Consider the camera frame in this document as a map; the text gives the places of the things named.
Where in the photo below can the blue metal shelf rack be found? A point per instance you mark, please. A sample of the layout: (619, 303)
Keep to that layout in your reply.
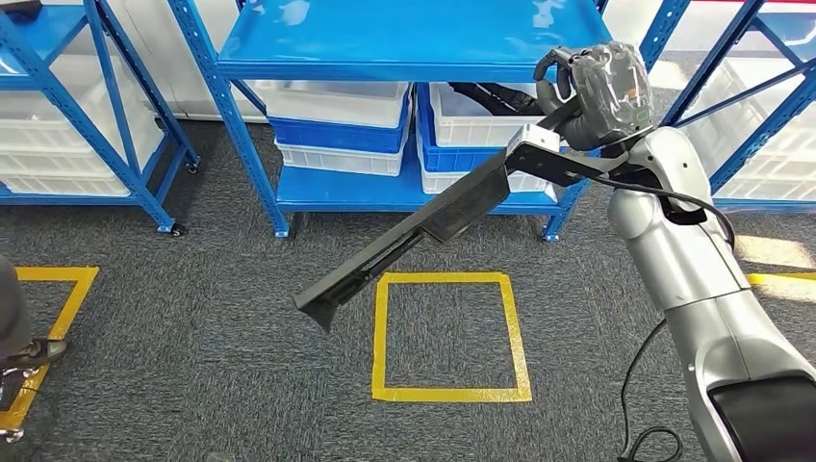
(382, 32)
(765, 204)
(38, 38)

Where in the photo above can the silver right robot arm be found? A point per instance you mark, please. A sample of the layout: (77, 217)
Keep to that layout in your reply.
(688, 268)

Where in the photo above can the blue plastic crate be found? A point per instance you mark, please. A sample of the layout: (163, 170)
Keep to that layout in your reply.
(331, 137)
(446, 159)

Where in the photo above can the black curved part in crate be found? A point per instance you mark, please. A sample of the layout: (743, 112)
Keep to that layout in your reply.
(497, 99)

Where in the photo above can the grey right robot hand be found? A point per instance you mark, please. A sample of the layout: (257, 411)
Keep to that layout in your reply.
(605, 95)

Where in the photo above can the long black plastic part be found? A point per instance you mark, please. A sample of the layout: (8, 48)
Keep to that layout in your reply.
(465, 204)

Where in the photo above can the chrome base stool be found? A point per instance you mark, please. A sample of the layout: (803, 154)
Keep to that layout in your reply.
(9, 435)

